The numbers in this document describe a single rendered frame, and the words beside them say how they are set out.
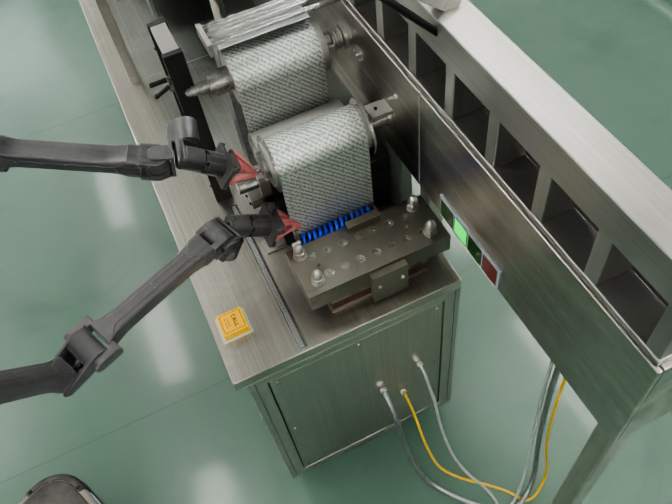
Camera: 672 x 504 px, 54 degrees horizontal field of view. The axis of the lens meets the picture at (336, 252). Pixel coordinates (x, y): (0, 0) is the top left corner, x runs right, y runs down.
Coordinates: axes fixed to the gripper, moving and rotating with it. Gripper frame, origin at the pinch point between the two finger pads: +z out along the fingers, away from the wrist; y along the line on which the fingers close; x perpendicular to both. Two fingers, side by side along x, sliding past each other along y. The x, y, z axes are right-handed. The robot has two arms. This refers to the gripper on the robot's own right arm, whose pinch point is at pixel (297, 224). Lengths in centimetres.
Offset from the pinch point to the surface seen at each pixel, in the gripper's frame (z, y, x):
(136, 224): 10, -124, -117
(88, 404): -25, -42, -138
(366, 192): 16.6, 0.2, 11.3
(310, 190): -0.9, 0.2, 11.8
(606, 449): 58, 76, -7
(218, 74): -18.6, -29.8, 23.7
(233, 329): -15.1, 12.5, -25.3
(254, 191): -9.5, -9.9, 2.6
